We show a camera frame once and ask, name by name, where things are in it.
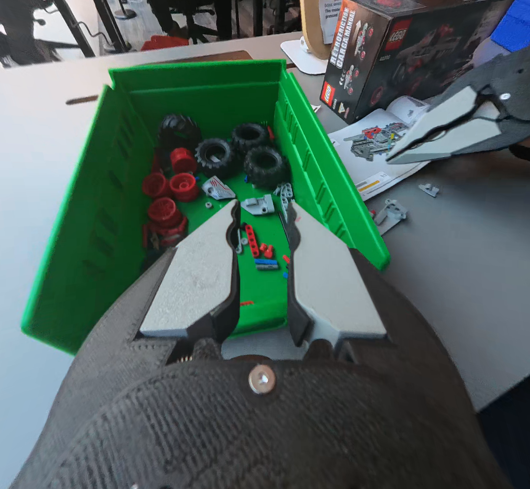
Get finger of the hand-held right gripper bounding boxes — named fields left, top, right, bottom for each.
left=386, top=117, right=506, bottom=165
left=389, top=85, right=479, bottom=161

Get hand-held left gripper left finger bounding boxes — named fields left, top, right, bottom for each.
left=139, top=199, right=242, bottom=345

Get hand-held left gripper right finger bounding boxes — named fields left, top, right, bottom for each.
left=286, top=201, right=388, bottom=348

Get instruction booklet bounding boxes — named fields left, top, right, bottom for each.
left=327, top=96, right=432, bottom=202

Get green plastic bin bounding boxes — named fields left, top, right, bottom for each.
left=21, top=59, right=392, bottom=355

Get black toy set box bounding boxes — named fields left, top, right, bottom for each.
left=321, top=0, right=520, bottom=125

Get red wheel hubs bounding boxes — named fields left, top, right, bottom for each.
left=143, top=218, right=189, bottom=248

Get blue plastic box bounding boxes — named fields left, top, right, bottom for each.
left=492, top=0, right=530, bottom=54

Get red holed beam piece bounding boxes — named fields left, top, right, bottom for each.
left=244, top=225, right=261, bottom=258

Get red toy wheel rim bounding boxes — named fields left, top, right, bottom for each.
left=170, top=148, right=198, bottom=174
left=142, top=172, right=170, bottom=199
left=147, top=197, right=183, bottom=227
left=169, top=173, right=200, bottom=203

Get grey panel piece red streaks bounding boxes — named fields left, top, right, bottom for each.
left=202, top=175, right=237, bottom=201

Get grey angular brick piece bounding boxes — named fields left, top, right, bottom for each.
left=240, top=194, right=275, bottom=216

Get light grey beam pieces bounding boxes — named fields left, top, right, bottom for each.
left=273, top=183, right=296, bottom=223

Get black rubber toy tire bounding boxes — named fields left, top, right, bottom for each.
left=243, top=146, right=291, bottom=190
left=158, top=114, right=202, bottom=153
left=195, top=138, right=234, bottom=180
left=230, top=123, right=270, bottom=155

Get white stand base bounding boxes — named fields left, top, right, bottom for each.
left=280, top=39, right=329, bottom=75

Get cardboard poster stand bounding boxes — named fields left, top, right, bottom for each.
left=296, top=0, right=328, bottom=60

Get grey bracket assembly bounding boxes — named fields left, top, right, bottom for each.
left=373, top=198, right=409, bottom=237

